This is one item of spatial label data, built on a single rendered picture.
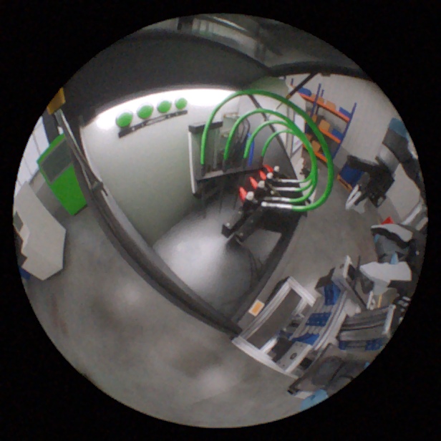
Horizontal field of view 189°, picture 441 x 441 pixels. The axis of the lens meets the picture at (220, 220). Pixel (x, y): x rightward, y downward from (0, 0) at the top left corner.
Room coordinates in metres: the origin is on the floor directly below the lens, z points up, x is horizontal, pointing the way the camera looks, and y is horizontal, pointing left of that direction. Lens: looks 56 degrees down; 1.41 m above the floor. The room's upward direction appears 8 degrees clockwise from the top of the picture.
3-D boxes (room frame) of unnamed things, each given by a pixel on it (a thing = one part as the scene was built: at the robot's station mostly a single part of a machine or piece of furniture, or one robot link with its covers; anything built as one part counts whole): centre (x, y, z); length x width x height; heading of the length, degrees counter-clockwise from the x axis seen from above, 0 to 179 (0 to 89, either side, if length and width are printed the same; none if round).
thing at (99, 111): (0.44, 0.14, 1.43); 0.54 x 0.03 x 0.02; 147
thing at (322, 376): (-0.38, -0.49, 1.09); 0.15 x 0.15 x 0.10
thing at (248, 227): (0.39, -0.14, 0.91); 0.34 x 0.10 x 0.15; 147
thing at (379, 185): (0.22, -0.41, 1.38); 0.09 x 0.08 x 0.12; 57
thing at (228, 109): (0.64, 0.01, 1.21); 0.13 x 0.03 x 0.31; 147
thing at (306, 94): (5.17, -2.91, 1.50); 2.78 x 0.86 x 3.00; 50
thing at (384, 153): (0.23, -0.41, 1.46); 0.08 x 0.08 x 0.05
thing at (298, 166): (0.80, -0.58, 0.97); 0.70 x 0.22 x 0.03; 147
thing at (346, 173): (3.14, -4.33, 0.51); 1.20 x 0.85 x 1.02; 48
